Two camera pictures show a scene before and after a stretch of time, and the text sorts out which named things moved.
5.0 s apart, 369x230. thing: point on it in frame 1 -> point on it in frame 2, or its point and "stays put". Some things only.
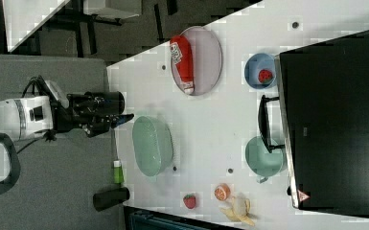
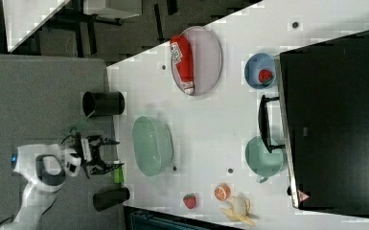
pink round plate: (206, 59) stays put
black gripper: (80, 111) -> (85, 149)
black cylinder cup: (108, 197) stays put
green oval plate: (152, 145) stays put
